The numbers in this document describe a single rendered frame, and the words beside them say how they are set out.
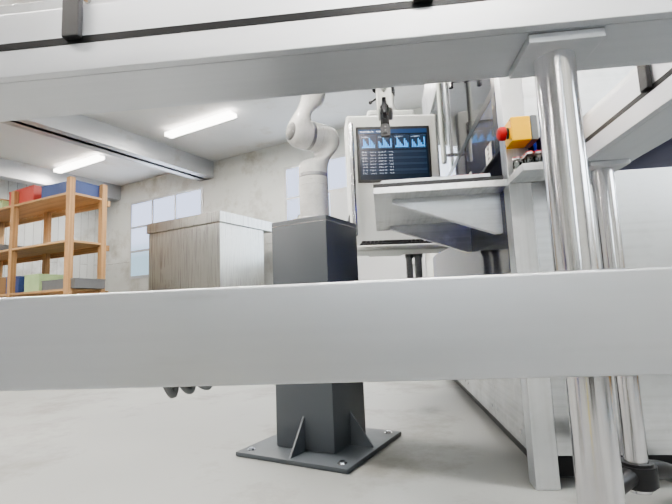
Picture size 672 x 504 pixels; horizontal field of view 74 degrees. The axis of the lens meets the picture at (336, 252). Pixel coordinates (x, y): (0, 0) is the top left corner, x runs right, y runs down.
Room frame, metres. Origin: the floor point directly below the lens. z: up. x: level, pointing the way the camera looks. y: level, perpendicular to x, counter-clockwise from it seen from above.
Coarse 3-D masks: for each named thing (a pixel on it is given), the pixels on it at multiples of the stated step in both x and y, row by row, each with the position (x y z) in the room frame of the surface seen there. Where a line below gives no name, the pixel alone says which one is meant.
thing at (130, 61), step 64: (64, 0) 0.55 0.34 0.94; (128, 0) 0.57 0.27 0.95; (192, 0) 0.54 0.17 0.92; (256, 0) 0.53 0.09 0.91; (320, 0) 0.52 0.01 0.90; (384, 0) 0.51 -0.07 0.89; (448, 0) 0.51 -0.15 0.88; (512, 0) 0.50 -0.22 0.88; (576, 0) 0.49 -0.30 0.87; (640, 0) 0.49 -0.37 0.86; (0, 64) 0.56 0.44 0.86; (64, 64) 0.56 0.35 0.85; (128, 64) 0.55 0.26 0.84; (192, 64) 0.55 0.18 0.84; (256, 64) 0.56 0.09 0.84; (320, 64) 0.56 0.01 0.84; (384, 64) 0.57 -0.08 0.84; (448, 64) 0.58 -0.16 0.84; (512, 64) 0.58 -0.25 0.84; (640, 64) 0.60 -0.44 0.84
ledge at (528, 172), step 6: (540, 162) 1.16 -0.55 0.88; (522, 168) 1.16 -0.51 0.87; (528, 168) 1.16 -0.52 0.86; (534, 168) 1.16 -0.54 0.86; (540, 168) 1.16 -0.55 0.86; (516, 174) 1.22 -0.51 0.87; (522, 174) 1.20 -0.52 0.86; (528, 174) 1.20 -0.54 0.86; (534, 174) 1.20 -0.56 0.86; (540, 174) 1.21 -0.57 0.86; (510, 180) 1.28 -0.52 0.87; (516, 180) 1.26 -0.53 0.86; (522, 180) 1.26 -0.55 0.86; (528, 180) 1.27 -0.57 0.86; (534, 180) 1.27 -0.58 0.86; (540, 180) 1.27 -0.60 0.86
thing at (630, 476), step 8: (624, 464) 1.08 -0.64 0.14; (632, 464) 1.07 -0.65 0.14; (648, 464) 1.06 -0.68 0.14; (656, 464) 1.10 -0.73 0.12; (664, 464) 1.12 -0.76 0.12; (624, 472) 1.05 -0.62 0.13; (632, 472) 1.05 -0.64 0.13; (640, 472) 1.05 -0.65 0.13; (648, 472) 1.05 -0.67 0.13; (656, 472) 1.05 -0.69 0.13; (664, 472) 1.10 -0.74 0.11; (624, 480) 1.03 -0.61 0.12; (632, 480) 1.04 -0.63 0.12; (640, 480) 1.05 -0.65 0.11; (648, 480) 1.05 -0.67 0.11; (656, 480) 1.05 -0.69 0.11; (624, 488) 1.02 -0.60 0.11; (632, 488) 1.04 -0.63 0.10; (640, 488) 1.05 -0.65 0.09; (648, 488) 1.05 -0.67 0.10; (656, 488) 1.05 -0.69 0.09
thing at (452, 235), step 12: (396, 228) 1.92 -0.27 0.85; (408, 228) 1.92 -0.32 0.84; (420, 228) 1.91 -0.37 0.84; (432, 228) 1.91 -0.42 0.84; (444, 228) 1.90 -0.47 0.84; (456, 228) 1.90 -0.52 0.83; (468, 228) 1.89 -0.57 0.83; (432, 240) 1.91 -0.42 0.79; (444, 240) 1.90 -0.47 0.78; (456, 240) 1.90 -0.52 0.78; (468, 240) 1.89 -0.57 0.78
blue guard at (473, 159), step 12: (492, 96) 1.39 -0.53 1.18; (480, 120) 1.57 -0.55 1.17; (492, 120) 1.41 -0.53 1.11; (480, 132) 1.58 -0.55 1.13; (492, 132) 1.42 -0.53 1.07; (468, 144) 1.80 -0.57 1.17; (480, 144) 1.60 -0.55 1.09; (492, 144) 1.44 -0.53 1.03; (468, 156) 1.82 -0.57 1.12; (480, 156) 1.61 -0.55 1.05; (492, 156) 1.45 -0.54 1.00; (456, 168) 2.11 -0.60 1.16; (468, 168) 1.84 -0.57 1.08; (480, 168) 1.63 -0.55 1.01
